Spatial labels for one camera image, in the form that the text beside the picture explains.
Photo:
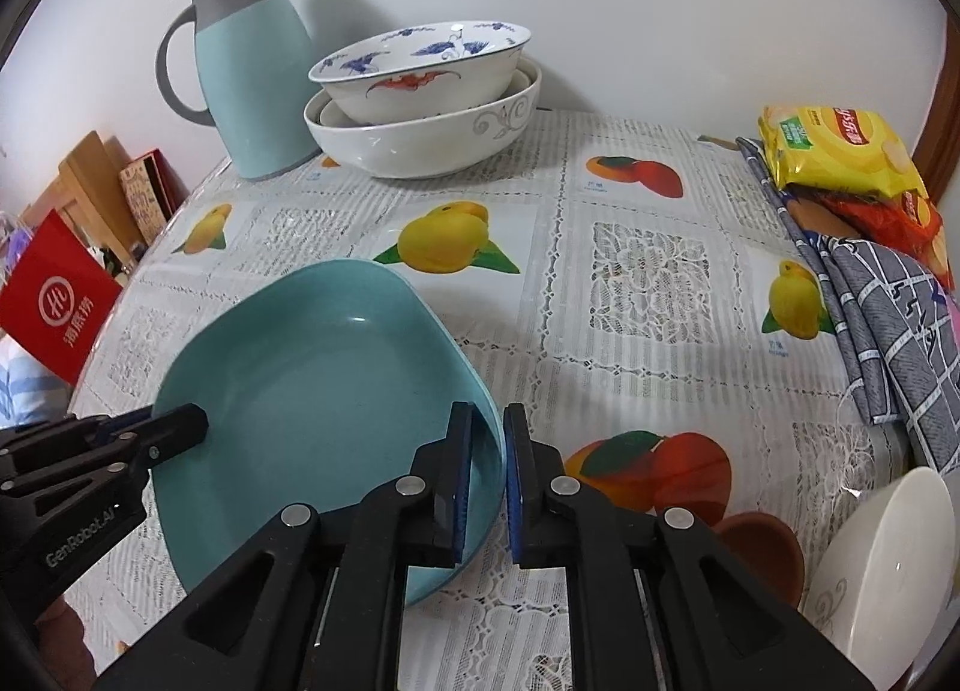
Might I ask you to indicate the brown wooden door frame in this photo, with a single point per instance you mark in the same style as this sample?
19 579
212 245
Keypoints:
941 136

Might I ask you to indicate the plain white bowl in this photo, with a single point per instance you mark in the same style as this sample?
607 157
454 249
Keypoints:
885 571

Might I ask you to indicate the grey checked cloth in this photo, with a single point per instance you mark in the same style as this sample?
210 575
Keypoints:
892 346

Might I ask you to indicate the blue plastic plate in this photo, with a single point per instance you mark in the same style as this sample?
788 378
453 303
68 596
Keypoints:
315 391

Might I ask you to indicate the large white bowl grey swirl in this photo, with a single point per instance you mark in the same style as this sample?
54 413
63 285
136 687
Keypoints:
420 144

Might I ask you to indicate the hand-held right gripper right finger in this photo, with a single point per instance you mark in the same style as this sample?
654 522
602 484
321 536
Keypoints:
516 481

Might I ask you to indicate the purple plastic bag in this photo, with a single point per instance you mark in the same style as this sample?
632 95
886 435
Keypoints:
11 241

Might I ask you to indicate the blue patterned white bowl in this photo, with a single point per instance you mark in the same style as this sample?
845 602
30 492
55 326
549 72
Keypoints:
420 80

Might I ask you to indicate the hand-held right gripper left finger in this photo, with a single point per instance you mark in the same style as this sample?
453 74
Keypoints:
459 488

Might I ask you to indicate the light blue thermos jug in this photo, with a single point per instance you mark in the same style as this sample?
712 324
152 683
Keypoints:
251 76

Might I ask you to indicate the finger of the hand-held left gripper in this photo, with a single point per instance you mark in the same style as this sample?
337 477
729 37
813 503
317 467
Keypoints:
176 432
120 425

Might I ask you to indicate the blue striped cloth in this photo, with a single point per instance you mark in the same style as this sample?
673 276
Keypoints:
30 383

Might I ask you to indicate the orange snack bag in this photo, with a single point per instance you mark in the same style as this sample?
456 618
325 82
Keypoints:
892 218

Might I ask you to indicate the red paper bag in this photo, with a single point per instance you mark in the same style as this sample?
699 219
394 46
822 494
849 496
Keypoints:
60 301

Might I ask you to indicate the yellow snack bag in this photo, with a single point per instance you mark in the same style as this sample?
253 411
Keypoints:
840 151

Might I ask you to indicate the small brown bowl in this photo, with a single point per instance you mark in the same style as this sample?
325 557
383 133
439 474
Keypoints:
761 556

